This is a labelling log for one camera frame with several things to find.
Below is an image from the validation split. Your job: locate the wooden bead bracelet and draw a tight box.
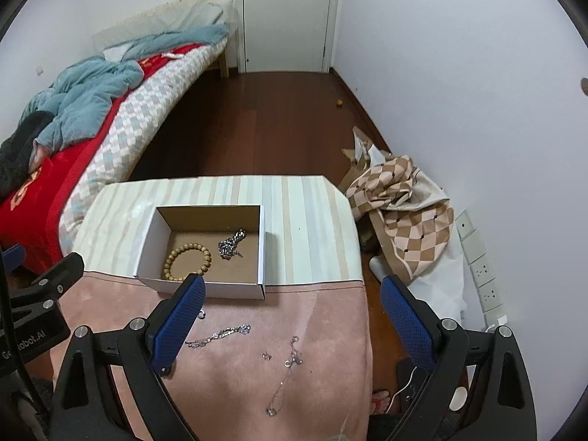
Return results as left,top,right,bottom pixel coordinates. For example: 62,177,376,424
161,244,214,283

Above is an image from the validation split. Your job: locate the silver link bracelet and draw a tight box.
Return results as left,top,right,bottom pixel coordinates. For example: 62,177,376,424
184,323,252,349

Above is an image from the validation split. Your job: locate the thick silver chain bracelet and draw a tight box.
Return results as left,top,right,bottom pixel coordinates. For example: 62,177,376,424
216,227,248,261

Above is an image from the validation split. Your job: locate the thin silver pendant necklace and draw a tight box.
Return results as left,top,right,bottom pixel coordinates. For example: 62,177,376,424
265,334,305,418

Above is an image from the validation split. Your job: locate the white plastic bag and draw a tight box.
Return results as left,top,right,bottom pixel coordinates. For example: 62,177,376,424
408,228,467,323

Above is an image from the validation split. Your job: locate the white power strip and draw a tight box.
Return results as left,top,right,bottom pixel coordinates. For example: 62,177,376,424
455,210,507,333

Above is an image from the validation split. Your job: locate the white cardboard box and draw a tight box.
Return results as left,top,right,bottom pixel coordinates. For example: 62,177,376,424
135,205,265,300

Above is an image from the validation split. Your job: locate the red bed blanket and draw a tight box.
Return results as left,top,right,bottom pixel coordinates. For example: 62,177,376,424
0,43,205,277

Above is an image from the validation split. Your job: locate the checkered brown cloth pile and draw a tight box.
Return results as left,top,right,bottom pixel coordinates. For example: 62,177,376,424
339,128,455,285

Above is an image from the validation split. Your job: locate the pink suede table cloth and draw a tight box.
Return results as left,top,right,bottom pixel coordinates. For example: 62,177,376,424
49,270,374,441

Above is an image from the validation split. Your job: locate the striped table cloth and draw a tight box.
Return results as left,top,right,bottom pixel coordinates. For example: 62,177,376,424
68,175,363,290

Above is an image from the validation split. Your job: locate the black garment on bed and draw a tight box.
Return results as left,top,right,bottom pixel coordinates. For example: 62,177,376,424
0,111,54,201

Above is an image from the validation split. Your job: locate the checkered mattress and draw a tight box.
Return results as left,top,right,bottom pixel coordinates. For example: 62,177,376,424
58,38,228,254

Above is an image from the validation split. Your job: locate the blue quilt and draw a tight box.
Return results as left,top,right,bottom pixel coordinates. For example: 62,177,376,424
20,23,228,153

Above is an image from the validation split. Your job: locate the white door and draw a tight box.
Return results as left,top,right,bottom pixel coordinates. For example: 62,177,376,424
235,0,339,73

